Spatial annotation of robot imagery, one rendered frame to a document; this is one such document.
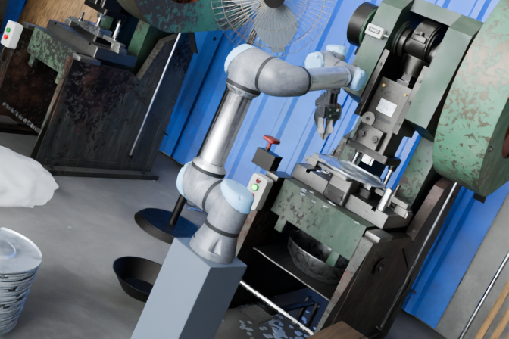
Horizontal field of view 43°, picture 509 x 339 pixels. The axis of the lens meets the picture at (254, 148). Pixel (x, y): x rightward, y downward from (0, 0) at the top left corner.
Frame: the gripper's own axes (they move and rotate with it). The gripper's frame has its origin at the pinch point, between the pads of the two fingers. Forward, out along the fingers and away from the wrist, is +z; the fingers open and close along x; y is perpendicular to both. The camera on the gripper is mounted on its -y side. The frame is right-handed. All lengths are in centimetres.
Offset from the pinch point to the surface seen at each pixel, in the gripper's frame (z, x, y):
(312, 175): 19.0, 0.5, -7.7
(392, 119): -8.3, 27.3, 1.3
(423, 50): -36, 36, 0
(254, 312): 66, -24, 17
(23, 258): 32, -105, 39
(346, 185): 17.6, 9.9, 6.4
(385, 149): 3.6, 25.5, 3.2
